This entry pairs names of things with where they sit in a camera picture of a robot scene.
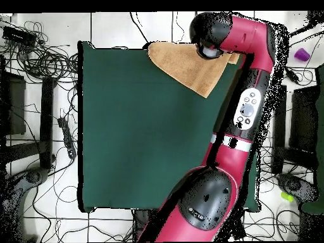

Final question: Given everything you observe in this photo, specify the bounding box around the tan terry towel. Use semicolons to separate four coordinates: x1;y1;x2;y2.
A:
147;41;241;99

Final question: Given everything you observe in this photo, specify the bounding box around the dark flat panel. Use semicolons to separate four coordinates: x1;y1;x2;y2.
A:
0;71;27;135
289;85;320;154

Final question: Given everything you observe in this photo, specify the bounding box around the dark green tablecloth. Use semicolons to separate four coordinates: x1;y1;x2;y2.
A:
77;40;266;213

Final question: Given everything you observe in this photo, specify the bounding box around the black power strip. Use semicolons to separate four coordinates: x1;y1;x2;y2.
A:
57;116;77;159

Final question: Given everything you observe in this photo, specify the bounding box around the black floor bar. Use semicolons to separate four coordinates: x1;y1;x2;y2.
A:
39;76;56;170
271;84;288;175

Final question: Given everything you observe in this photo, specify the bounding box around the grey chair base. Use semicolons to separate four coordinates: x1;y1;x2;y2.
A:
0;166;51;243
275;173;320;206

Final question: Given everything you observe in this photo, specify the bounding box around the small lime green object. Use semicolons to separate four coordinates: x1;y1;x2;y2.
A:
280;191;296;203

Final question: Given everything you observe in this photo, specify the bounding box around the purple plastic cup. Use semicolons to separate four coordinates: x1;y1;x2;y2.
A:
294;47;311;63

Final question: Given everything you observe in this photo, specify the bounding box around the black power brick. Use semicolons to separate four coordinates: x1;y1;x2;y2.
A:
2;25;38;45

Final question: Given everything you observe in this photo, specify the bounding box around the black tripod leg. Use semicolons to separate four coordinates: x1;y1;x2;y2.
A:
288;11;324;39

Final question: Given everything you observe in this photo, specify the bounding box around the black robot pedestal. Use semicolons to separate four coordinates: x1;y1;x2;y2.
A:
133;209;154;241

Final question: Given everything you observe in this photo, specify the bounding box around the black floor cable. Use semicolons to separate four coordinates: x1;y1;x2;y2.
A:
129;11;153;45

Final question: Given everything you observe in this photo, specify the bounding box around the small black cable adapter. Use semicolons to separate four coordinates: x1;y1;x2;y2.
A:
284;67;302;84

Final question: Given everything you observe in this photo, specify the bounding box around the black cable tangle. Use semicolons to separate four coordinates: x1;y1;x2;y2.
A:
0;20;79;84

